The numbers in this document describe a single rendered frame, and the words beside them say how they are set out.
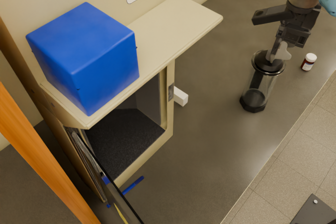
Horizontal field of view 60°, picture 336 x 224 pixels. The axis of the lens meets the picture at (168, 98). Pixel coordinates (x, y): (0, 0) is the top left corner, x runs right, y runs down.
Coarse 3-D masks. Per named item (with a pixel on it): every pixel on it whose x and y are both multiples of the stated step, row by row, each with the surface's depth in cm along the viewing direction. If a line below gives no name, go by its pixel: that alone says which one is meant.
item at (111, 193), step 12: (72, 132) 53; (84, 156) 54; (96, 168) 48; (96, 180) 65; (108, 180) 47; (108, 192) 52; (108, 204) 82; (120, 204) 45; (120, 216) 61; (132, 216) 44
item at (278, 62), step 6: (270, 48) 91; (258, 54) 94; (264, 54) 94; (258, 60) 93; (264, 60) 92; (276, 60) 92; (282, 60) 93; (258, 66) 92; (264, 66) 91; (270, 66) 91; (276, 66) 91
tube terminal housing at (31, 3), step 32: (0, 0) 33; (32, 0) 36; (64, 0) 39; (96, 0) 44; (160, 0) 56; (0, 32) 39; (32, 64) 41; (32, 96) 55; (160, 96) 85; (96, 192) 85
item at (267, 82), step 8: (256, 72) 95; (264, 72) 91; (272, 72) 91; (248, 80) 101; (256, 80) 97; (264, 80) 95; (272, 80) 95; (248, 88) 102; (256, 88) 99; (264, 88) 98; (248, 96) 105; (256, 96) 102; (264, 96) 102; (248, 104) 107; (256, 104) 106; (264, 104) 108
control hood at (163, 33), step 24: (168, 0) 56; (144, 24) 52; (168, 24) 52; (192, 24) 52; (216, 24) 53; (144, 48) 48; (168, 48) 48; (144, 72) 45; (48, 96) 44; (120, 96) 42; (72, 120) 42; (96, 120) 40
